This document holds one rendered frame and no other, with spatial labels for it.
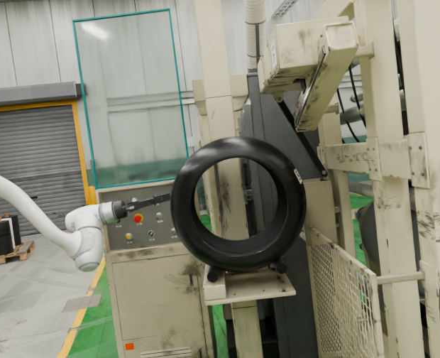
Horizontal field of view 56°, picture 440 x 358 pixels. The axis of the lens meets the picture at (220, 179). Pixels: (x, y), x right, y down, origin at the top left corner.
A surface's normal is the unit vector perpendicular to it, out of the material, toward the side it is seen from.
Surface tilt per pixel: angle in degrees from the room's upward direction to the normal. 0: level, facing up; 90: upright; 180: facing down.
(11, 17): 90
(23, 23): 90
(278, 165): 83
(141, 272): 90
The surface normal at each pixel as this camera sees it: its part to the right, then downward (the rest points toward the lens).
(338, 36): -0.03, -0.25
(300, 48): 0.00, 0.06
